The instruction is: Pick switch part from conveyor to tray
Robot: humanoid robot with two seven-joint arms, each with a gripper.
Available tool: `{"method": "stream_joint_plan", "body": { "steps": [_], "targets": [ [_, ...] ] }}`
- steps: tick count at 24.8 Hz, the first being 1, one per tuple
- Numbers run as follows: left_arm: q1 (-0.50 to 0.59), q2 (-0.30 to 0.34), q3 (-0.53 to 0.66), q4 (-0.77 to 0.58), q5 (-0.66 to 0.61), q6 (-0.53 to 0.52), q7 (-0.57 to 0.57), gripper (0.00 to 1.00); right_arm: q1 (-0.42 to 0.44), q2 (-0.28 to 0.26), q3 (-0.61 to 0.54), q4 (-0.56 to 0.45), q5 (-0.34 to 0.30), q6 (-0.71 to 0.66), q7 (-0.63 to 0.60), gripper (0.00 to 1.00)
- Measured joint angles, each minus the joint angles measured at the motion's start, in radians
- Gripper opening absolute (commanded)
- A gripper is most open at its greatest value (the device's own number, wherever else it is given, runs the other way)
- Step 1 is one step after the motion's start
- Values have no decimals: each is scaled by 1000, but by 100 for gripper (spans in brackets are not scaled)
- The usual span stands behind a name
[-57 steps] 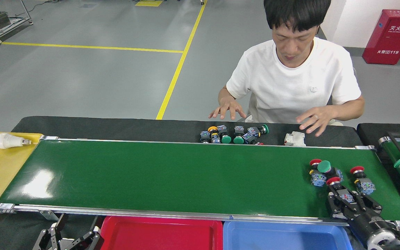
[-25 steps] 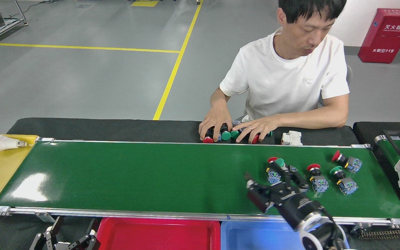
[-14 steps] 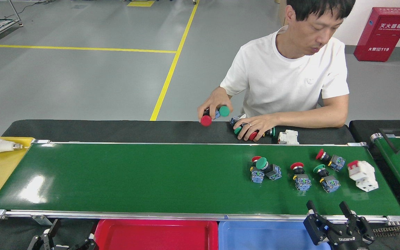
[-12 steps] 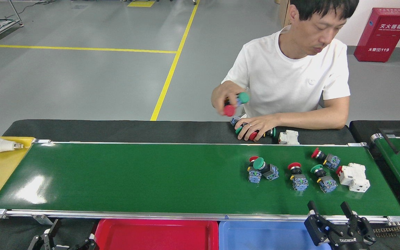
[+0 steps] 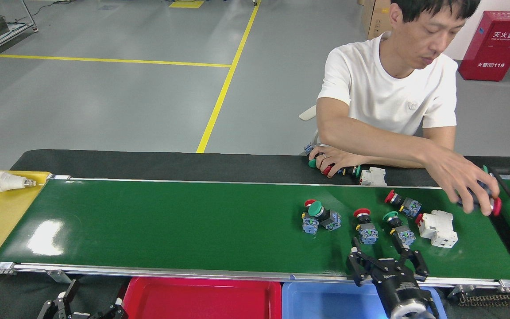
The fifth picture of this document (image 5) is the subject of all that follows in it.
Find metal frame rack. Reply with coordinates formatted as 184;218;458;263
0;0;39;60

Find person's left hand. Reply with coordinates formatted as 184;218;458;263
309;146;364;177

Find blue plastic bin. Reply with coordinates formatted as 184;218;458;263
282;281;448;319

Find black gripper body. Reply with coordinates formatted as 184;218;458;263
371;258;433;313

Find red plastic bin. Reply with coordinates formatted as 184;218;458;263
122;277;283;319

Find long green conveyor belt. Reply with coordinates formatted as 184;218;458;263
0;174;510;288

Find red fire extinguisher box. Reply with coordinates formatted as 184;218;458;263
458;11;510;82

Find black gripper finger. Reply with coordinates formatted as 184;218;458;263
347;237;377;286
394;241;430;280
37;279;81;319
88;298;128;319

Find person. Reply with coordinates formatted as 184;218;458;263
315;0;481;171

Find white light bulb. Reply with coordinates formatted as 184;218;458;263
0;171;37;192

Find brown cardboard box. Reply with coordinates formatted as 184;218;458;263
361;0;393;40

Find person's right hand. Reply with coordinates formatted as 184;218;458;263
424;150;500;216

